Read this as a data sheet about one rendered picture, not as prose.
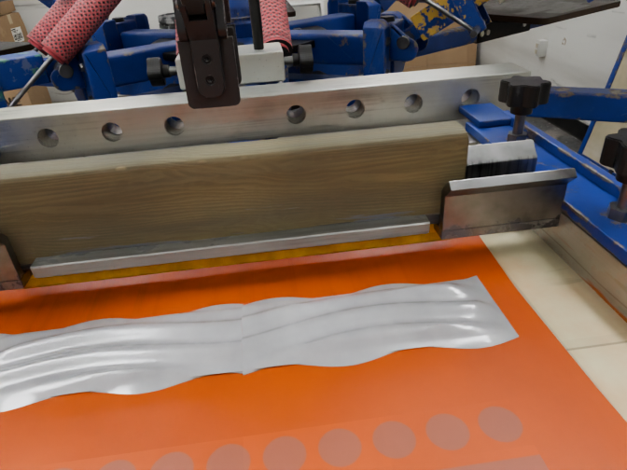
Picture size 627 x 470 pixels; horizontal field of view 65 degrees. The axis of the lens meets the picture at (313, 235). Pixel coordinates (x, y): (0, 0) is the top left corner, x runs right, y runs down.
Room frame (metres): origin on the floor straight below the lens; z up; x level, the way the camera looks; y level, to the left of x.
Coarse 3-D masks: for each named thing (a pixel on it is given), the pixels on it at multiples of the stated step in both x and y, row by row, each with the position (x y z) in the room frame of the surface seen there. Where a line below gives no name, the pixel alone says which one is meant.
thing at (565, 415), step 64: (320, 256) 0.35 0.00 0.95; (384, 256) 0.34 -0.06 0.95; (448, 256) 0.34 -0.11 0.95; (512, 320) 0.26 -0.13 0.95; (256, 384) 0.21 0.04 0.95; (320, 384) 0.21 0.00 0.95; (384, 384) 0.21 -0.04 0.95; (448, 384) 0.20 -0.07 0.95; (512, 384) 0.20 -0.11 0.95; (576, 384) 0.20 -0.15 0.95; (576, 448) 0.16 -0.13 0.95
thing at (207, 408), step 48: (48, 288) 0.33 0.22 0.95; (96, 288) 0.33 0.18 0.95; (144, 288) 0.32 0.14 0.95; (192, 288) 0.32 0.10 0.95; (240, 288) 0.31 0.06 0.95; (192, 384) 0.22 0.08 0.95; (240, 384) 0.22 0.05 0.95; (0, 432) 0.19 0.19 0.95; (48, 432) 0.19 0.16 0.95; (96, 432) 0.19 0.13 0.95; (144, 432) 0.19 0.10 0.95; (192, 432) 0.18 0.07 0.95; (240, 432) 0.18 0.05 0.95
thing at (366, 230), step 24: (408, 216) 0.34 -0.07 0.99; (216, 240) 0.32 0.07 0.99; (240, 240) 0.32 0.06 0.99; (264, 240) 0.32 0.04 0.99; (288, 240) 0.32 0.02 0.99; (312, 240) 0.32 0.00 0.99; (336, 240) 0.32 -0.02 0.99; (360, 240) 0.32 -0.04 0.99; (48, 264) 0.30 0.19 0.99; (72, 264) 0.30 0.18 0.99; (96, 264) 0.31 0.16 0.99; (120, 264) 0.31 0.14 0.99; (144, 264) 0.31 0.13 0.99
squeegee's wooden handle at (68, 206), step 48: (240, 144) 0.35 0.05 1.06; (288, 144) 0.34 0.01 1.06; (336, 144) 0.34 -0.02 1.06; (384, 144) 0.34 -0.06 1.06; (432, 144) 0.34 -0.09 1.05; (0, 192) 0.31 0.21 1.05; (48, 192) 0.32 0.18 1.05; (96, 192) 0.32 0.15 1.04; (144, 192) 0.32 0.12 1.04; (192, 192) 0.32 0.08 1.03; (240, 192) 0.33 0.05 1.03; (288, 192) 0.33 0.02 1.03; (336, 192) 0.33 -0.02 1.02; (384, 192) 0.34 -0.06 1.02; (432, 192) 0.34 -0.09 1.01; (48, 240) 0.32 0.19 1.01; (96, 240) 0.32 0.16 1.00; (144, 240) 0.32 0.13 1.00; (192, 240) 0.32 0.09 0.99
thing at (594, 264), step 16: (480, 144) 0.49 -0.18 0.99; (560, 224) 0.34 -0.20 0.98; (576, 224) 0.32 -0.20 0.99; (544, 240) 0.35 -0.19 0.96; (560, 240) 0.33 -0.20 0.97; (576, 240) 0.31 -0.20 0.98; (592, 240) 0.30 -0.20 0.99; (560, 256) 0.33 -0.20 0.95; (576, 256) 0.31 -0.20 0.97; (592, 256) 0.29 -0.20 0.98; (608, 256) 0.28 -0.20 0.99; (576, 272) 0.30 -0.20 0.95; (592, 272) 0.29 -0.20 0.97; (608, 272) 0.27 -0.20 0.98; (624, 272) 0.26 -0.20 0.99; (592, 288) 0.28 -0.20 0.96; (608, 288) 0.27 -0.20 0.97; (624, 288) 0.26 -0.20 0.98; (608, 304) 0.26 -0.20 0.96; (624, 304) 0.25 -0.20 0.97; (624, 320) 0.25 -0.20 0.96
